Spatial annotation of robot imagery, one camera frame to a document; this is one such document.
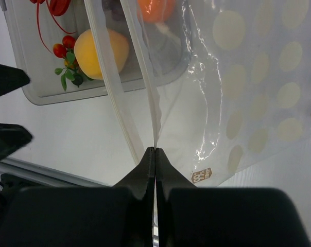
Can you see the clear plastic food tray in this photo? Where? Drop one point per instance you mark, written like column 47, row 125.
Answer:
column 33, row 32

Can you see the red lobster toy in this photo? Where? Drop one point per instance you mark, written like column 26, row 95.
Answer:
column 55, row 8

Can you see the clear dotted zip top bag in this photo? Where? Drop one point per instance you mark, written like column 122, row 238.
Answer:
column 244, row 96

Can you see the cherry tomato sprig toy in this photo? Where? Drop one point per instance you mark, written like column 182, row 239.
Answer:
column 71, row 71

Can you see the yellow mango toy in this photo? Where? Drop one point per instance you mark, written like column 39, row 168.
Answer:
column 86, row 55

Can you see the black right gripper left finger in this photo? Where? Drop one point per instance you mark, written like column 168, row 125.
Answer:
column 120, row 215

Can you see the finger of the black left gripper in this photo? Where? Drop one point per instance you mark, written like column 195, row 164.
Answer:
column 12, row 138
column 11, row 79

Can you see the orange fruit toy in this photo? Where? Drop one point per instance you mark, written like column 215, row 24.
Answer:
column 155, row 11

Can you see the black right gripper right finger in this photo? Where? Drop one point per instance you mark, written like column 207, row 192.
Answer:
column 223, row 216

